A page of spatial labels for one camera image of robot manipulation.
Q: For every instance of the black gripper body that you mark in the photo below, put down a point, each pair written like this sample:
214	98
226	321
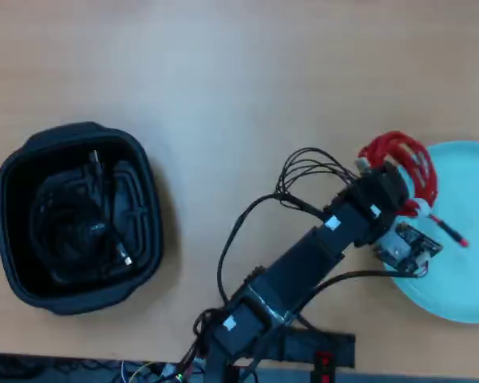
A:
383	191

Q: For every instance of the black square plastic bowl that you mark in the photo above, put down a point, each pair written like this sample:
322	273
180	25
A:
20	223

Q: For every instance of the light blue round plate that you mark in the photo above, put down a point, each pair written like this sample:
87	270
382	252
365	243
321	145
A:
463	239

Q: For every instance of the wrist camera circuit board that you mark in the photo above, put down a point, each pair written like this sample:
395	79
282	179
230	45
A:
407	245

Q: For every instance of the black table clamp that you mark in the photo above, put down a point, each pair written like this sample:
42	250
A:
215	369

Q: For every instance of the black base mounting strip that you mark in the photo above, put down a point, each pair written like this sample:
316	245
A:
335	347

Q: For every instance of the red clamp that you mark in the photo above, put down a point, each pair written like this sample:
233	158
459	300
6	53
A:
323	365

